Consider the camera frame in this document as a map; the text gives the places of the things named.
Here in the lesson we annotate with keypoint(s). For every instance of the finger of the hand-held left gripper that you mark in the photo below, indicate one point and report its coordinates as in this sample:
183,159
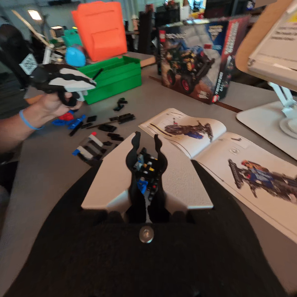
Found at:
78,86
62,78

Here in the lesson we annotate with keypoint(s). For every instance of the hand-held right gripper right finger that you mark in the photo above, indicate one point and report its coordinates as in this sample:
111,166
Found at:
183,183

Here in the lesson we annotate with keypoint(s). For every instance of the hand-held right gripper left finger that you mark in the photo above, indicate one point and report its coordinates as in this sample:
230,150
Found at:
109,183

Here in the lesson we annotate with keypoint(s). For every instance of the black lego axle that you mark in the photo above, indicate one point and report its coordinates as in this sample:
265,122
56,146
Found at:
97,74

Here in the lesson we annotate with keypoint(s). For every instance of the black lego chassis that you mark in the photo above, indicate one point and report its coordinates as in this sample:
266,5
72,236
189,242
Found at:
146,171

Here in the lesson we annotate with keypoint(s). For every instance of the scattered black lego pieces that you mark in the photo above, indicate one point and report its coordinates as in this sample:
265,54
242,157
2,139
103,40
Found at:
106,127

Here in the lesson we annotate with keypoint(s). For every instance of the lego instruction booklet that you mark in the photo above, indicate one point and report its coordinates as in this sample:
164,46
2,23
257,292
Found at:
208,130

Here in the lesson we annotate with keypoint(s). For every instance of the lego set box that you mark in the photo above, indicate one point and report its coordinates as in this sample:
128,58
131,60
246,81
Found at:
192,60

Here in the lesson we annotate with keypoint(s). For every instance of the person's left hand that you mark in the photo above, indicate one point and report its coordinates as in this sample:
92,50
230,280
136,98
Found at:
46,106

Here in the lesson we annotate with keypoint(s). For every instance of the blue round toy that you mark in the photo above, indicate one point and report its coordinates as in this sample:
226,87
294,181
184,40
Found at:
74,58

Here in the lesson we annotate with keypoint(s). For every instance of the green plastic bin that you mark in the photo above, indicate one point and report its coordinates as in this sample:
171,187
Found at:
116,81

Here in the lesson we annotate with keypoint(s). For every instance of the teal bag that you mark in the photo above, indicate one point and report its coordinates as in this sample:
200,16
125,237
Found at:
72,38

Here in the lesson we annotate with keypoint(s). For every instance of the blue wristband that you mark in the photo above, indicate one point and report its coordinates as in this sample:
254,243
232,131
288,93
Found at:
27,123

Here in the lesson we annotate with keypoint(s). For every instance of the orange bag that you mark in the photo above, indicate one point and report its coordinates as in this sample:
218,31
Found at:
102,34

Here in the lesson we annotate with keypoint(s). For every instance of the printed instruction sheet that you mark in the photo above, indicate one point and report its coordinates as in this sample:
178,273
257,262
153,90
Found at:
278,46

